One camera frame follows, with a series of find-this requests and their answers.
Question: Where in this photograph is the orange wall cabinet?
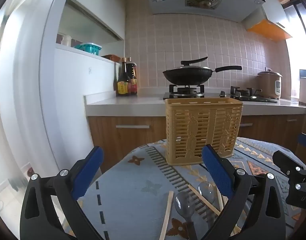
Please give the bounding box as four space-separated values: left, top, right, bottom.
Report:
246 19 293 40

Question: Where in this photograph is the silver drawer handle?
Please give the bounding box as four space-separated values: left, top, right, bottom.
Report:
115 124 150 129

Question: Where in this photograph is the yellow plastic utensil basket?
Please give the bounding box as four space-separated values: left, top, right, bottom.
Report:
164 97 244 167

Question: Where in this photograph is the beige rice cooker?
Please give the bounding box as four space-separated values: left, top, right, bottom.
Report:
257 68 283 99

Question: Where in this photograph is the black wok lid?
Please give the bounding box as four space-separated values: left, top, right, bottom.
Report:
180 57 211 71

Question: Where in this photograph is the white kitchen countertop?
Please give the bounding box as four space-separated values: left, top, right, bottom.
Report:
84 87 306 117

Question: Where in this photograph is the grey range hood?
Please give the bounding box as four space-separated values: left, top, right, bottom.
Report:
143 0 266 23

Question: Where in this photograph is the clear plastic spoon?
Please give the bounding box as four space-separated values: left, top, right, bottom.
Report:
197 181 217 222
174 192 198 240

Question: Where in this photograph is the dark soy sauce bottle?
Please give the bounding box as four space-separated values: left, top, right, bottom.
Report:
127 57 138 95
117 57 131 96

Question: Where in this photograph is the brown box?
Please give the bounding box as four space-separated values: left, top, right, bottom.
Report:
102 54 121 63

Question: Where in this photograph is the black gas stove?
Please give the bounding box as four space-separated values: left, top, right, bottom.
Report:
163 84 279 103

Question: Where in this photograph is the black wok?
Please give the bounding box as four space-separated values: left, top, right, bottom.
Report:
163 66 242 85

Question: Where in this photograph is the wooden kitchen cabinet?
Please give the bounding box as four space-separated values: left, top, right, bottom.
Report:
87 114 306 160

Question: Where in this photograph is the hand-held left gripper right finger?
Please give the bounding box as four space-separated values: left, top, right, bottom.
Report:
201 144 287 240

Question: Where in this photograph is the teal plastic basket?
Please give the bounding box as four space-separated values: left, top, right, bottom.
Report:
73 42 103 56

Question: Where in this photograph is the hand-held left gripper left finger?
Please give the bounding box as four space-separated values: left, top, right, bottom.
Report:
19 146 105 240

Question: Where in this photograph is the blue patterned tablecloth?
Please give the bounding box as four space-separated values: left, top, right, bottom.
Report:
63 137 306 240

